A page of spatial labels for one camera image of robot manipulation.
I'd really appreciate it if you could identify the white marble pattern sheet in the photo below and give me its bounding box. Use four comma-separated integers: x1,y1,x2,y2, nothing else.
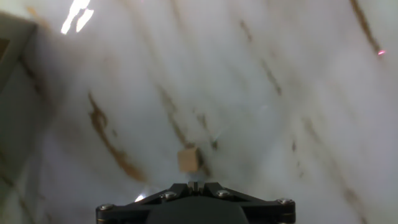
0,0,398,224

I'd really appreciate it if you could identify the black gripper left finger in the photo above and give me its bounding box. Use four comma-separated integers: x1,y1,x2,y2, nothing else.
95,182,197,224

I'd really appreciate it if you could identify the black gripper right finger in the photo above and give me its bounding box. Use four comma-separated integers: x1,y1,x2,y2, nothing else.
197,182,295,224

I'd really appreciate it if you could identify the wooden picture frame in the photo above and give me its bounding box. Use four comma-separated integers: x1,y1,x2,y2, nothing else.
0,11,40,94

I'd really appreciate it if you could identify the small wooden cube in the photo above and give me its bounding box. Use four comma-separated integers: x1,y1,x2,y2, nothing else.
177,147,201,174

